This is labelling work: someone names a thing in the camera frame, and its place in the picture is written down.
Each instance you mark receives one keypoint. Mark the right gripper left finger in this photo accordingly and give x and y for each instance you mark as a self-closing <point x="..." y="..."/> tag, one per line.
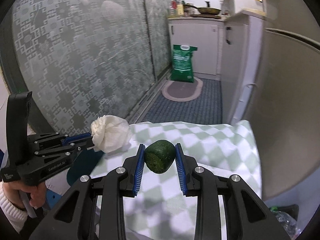
<point x="93" y="208"/>

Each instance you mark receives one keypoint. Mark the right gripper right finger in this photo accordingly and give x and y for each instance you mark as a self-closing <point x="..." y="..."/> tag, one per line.
<point x="247" y="217"/>

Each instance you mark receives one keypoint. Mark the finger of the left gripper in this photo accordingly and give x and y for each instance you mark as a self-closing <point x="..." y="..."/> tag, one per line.
<point x="75" y="138"/>
<point x="83" y="144"/>

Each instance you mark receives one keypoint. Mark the white plastic bag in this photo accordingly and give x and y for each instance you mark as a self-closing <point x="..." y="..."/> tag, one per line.
<point x="110" y="133"/>

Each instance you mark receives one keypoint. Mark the green avocado half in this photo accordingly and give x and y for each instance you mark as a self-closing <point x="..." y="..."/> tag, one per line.
<point x="159" y="156"/>

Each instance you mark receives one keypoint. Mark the white sweater sleeve forearm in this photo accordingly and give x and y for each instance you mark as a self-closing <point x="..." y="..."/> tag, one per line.
<point x="15" y="216"/>

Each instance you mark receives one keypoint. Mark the trash bag with bottles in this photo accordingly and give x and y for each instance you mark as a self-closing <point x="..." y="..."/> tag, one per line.
<point x="287" y="216"/>

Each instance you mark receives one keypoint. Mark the white kitchen cabinet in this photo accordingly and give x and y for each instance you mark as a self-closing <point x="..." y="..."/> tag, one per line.
<point x="228" y="50"/>

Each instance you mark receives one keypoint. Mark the person's left hand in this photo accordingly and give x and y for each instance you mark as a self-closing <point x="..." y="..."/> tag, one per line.
<point x="37" y="193"/>

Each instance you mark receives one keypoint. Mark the green white checkered tablecloth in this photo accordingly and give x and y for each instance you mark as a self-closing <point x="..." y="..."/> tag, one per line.
<point x="163" y="207"/>

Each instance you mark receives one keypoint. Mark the patterned glass sliding door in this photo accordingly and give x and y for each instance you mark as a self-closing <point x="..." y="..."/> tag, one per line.
<point x="83" y="58"/>

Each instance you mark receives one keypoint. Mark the silver refrigerator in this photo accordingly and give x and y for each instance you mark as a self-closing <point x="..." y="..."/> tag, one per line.
<point x="284" y="110"/>

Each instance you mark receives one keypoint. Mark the oval grey floor mat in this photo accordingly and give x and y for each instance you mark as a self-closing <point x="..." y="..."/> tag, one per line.
<point x="179" y="91"/>

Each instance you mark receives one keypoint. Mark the white folded step stool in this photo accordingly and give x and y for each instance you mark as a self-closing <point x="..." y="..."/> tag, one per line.
<point x="242" y="103"/>

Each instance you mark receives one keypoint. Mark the striped blue floor rug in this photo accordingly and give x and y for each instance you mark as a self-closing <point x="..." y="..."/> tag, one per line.
<point x="205" y="110"/>

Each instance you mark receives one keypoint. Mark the green rice bag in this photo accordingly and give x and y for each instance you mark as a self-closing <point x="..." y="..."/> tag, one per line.
<point x="182" y="67"/>

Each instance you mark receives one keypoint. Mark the clear plastic bottle red cap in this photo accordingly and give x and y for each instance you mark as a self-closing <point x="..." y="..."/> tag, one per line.
<point x="172" y="7"/>

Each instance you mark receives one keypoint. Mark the yellow oil bottle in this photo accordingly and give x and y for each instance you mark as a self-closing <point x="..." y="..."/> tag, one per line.
<point x="180" y="10"/>

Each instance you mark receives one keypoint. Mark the frying pan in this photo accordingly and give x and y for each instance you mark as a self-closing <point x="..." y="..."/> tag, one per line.
<point x="204" y="10"/>

